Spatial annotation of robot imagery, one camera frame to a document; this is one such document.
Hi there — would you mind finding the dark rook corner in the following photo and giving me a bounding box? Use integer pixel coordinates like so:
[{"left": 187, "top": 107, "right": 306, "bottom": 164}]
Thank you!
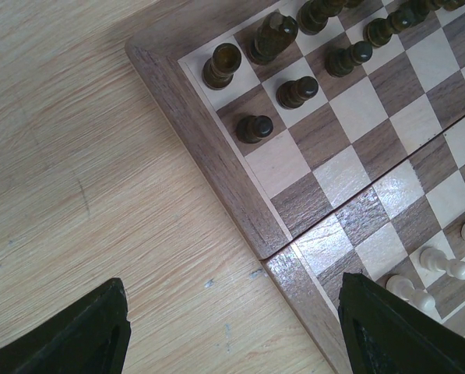
[{"left": 202, "top": 43, "right": 241, "bottom": 90}]

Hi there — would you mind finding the white pawn nearest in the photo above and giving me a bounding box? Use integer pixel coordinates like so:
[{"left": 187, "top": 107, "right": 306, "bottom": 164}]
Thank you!
[{"left": 386, "top": 275, "right": 435, "bottom": 312}]

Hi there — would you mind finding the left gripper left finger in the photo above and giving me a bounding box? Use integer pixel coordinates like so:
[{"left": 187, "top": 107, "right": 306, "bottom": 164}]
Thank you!
[{"left": 0, "top": 277, "right": 131, "bottom": 373}]

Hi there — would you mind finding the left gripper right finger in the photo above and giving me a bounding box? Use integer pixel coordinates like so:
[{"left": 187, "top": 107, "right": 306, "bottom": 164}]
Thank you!
[{"left": 338, "top": 273, "right": 465, "bottom": 373}]

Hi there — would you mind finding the wooden chess board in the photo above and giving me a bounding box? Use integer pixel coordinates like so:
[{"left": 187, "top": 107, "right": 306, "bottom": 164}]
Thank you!
[{"left": 125, "top": 1, "right": 465, "bottom": 373}]

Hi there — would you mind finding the dark bishop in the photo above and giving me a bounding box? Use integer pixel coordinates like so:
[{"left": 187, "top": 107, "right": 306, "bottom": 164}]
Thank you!
[{"left": 297, "top": 0, "right": 347, "bottom": 35}]

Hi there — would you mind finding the dark pawn file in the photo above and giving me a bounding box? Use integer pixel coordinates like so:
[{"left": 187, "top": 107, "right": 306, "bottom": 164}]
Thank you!
[
  {"left": 325, "top": 41, "right": 373, "bottom": 78},
  {"left": 363, "top": 1, "right": 430, "bottom": 48},
  {"left": 276, "top": 76, "right": 319, "bottom": 109},
  {"left": 236, "top": 115, "right": 274, "bottom": 143}
]

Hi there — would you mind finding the dark knight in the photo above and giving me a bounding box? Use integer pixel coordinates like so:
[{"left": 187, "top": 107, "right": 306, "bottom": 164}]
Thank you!
[{"left": 248, "top": 12, "right": 298, "bottom": 65}]

